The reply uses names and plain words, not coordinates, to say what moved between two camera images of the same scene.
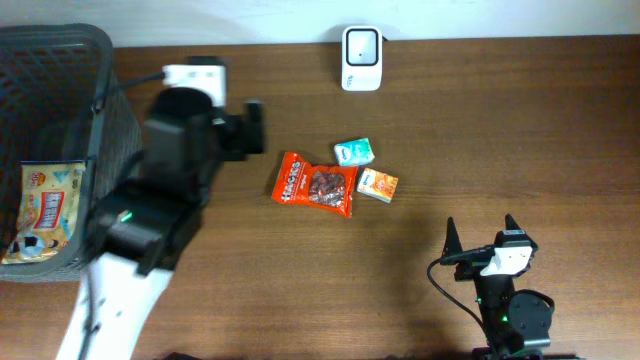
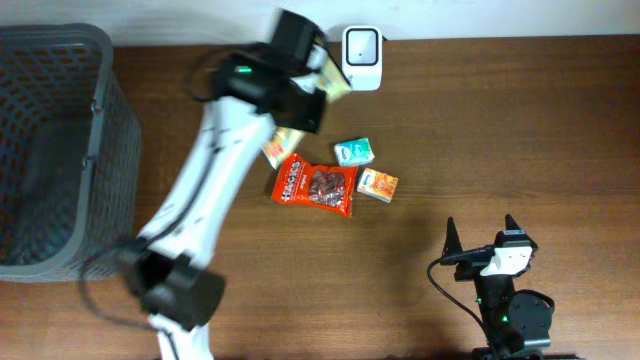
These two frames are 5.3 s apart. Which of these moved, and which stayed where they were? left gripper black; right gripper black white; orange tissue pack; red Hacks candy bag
Moved: left gripper black
Stayed: orange tissue pack; red Hacks candy bag; right gripper black white
